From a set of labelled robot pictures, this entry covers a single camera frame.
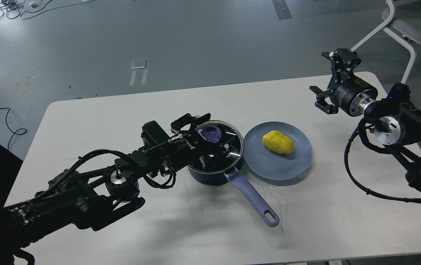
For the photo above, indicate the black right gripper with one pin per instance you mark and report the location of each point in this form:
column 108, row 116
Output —
column 350, row 90

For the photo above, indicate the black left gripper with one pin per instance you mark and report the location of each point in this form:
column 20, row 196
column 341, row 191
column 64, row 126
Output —
column 201, row 145

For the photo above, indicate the glass lid with purple knob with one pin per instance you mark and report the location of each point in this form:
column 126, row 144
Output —
column 226, row 148

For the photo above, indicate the dark pot with purple handle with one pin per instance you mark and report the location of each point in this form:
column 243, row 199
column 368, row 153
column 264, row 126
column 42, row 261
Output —
column 239, row 180

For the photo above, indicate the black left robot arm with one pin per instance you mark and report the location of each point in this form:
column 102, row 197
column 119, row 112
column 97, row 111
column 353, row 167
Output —
column 102, row 186

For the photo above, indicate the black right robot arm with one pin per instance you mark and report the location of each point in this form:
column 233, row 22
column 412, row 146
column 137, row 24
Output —
column 391, row 125

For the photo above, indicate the blue plate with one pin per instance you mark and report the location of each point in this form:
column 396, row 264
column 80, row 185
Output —
column 273, row 166

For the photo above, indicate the white office chair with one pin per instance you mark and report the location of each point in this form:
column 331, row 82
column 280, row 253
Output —
column 402, row 22

